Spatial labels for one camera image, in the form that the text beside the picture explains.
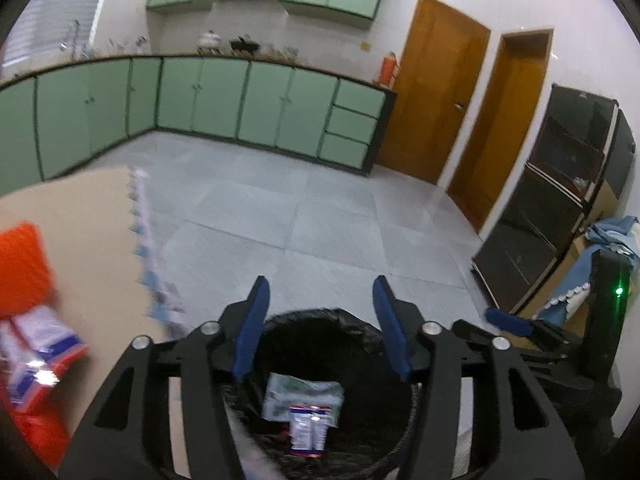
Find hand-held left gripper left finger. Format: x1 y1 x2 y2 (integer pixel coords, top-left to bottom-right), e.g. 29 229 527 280
59 275 272 480

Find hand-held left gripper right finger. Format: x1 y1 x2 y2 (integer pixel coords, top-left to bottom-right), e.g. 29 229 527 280
372 275 586 480

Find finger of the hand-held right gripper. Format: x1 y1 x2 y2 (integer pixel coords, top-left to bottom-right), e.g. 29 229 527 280
487 310 535 337
452 319 538 361

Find green white printed packet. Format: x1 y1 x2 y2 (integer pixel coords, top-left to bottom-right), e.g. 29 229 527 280
262 374 346 428

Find black lined trash bin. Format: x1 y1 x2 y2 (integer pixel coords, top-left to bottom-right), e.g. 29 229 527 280
215 307 426 480

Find small white printed packet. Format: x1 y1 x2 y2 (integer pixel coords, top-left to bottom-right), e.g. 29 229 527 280
289 404 333 458

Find white blue red-edged packet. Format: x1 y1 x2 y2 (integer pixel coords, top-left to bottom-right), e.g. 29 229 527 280
0 307 88 411

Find red wrapper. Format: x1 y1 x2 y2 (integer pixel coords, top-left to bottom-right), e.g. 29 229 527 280
0 385 71 466

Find floral blue-trimmed tablecloth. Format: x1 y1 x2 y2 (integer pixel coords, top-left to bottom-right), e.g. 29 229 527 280
125 165 193 341

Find black glass cabinet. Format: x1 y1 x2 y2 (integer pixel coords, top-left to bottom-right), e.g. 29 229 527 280
472 82 638 313

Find blue scalloped cloth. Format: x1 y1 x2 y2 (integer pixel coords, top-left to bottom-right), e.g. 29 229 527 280
537 215 640 321

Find beige tablecloth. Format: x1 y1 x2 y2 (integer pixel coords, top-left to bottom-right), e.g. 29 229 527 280
0 165 191 466

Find plain wooden door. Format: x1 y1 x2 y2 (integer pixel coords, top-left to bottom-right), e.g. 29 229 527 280
446 26 555 233

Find green base cabinet run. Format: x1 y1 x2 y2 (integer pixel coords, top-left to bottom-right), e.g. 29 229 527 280
0 52 398 196

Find black wok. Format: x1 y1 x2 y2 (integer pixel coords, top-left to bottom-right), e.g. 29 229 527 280
229 35 262 55

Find metal faucet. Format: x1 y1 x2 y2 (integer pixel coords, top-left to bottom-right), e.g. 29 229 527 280
60 20 83 53

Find white window blind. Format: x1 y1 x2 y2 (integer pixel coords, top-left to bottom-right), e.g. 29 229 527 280
0 0 113 68

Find wooden door with handle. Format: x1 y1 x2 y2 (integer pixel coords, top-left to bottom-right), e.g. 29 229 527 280
375 0 492 186

